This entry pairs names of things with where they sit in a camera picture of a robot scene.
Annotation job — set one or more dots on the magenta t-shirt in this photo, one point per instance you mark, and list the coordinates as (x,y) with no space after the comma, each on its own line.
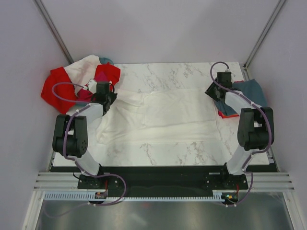
(84,95)

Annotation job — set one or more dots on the white slotted cable duct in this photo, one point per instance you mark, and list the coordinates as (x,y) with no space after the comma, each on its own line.
(99,197)

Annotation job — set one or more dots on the left aluminium frame post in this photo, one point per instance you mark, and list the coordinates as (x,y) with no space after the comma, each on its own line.
(49,22)

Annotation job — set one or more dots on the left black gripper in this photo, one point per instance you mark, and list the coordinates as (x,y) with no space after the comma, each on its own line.
(113,96)

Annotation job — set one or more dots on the folded grey-blue t-shirt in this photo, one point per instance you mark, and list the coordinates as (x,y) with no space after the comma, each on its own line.
(251,89)

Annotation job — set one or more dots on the right aluminium frame post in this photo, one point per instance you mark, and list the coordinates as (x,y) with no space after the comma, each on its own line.
(265,31)

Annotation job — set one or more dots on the red t-shirt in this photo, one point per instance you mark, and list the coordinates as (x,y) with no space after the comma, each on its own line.
(59,92)

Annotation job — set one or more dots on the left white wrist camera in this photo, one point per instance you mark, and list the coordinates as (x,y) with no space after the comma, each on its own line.
(91,86)

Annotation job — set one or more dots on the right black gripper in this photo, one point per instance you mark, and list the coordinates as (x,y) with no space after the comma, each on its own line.
(209,92)

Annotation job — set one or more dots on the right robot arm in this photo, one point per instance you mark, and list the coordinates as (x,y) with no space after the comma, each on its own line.
(255,132)

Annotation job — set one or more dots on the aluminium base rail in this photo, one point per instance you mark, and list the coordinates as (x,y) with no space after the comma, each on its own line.
(262,182)

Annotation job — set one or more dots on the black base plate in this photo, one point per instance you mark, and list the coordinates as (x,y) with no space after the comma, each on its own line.
(160,180)

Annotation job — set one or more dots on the aluminium frame post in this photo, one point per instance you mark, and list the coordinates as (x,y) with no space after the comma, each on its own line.
(265,31)
(49,22)

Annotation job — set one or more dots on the teal laundry basket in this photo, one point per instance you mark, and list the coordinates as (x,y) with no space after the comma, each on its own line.
(104,61)

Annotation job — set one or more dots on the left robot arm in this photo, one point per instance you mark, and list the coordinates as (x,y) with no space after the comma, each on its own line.
(70,137)

